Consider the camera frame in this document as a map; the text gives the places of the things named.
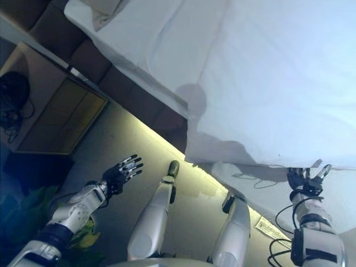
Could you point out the silver robot left leg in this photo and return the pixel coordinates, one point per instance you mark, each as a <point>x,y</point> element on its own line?
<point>153,217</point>

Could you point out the silver robot leg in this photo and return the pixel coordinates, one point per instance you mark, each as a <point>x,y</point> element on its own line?
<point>233,228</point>
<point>153,217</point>

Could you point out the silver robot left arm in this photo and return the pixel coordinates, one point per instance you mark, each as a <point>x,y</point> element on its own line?
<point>75,211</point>

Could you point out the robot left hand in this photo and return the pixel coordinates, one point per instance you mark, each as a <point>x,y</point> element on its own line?
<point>114,178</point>

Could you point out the large beige pillow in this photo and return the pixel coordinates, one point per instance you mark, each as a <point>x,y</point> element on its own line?
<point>108,14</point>

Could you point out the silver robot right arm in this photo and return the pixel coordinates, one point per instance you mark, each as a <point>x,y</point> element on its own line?
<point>306,205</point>

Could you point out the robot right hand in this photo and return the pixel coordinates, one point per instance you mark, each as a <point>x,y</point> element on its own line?
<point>303,182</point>

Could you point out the silver robot right leg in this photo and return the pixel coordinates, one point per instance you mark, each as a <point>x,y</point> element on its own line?
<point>233,228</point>

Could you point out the brown wooden nightstand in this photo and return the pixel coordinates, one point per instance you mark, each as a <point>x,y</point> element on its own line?
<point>55,116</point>

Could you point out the dark robot left foot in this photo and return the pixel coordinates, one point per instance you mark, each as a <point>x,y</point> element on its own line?
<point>174,168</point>

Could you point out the white mattress sheet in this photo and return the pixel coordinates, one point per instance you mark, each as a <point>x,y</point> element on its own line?
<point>125,50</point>

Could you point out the grey robot torso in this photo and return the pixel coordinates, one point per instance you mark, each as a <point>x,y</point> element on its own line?
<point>155,261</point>

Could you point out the green leafy plant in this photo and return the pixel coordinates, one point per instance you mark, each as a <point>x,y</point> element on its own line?
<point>83,236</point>

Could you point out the white duvet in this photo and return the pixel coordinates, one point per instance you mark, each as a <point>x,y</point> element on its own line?
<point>264,83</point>

